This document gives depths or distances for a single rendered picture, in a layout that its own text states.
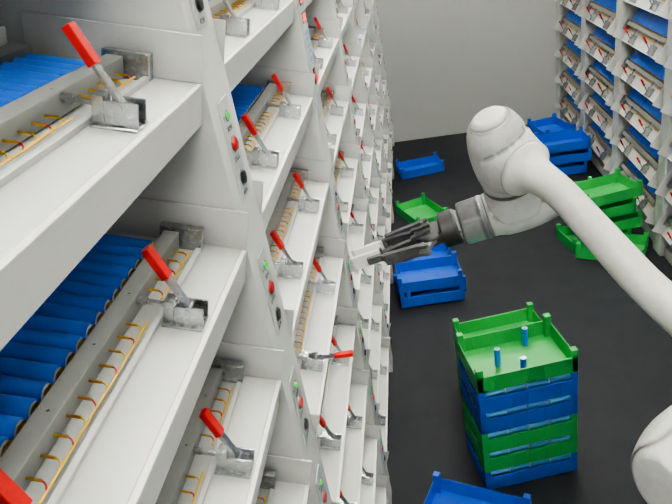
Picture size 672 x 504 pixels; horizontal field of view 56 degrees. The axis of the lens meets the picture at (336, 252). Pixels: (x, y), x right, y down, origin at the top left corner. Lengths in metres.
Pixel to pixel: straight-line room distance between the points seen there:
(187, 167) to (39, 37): 0.20
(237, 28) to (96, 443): 0.63
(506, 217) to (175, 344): 0.79
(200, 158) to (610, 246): 0.67
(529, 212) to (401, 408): 1.38
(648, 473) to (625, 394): 1.65
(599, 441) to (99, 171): 2.08
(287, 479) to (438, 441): 1.39
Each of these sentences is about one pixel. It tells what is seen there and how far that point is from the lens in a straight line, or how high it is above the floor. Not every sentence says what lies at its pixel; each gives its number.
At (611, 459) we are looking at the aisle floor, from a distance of 2.32.
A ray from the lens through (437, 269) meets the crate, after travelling 3.14.
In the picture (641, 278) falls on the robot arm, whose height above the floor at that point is 1.09.
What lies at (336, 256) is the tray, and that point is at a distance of 1.56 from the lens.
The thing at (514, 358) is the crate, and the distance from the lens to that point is 2.03.
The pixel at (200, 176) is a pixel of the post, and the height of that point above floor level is 1.43.
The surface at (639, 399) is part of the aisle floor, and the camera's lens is 2.54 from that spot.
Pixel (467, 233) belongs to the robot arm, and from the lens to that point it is 1.28.
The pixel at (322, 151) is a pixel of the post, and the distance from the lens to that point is 1.46.
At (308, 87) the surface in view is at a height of 1.36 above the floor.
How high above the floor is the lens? 1.67
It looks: 27 degrees down
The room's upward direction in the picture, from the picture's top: 11 degrees counter-clockwise
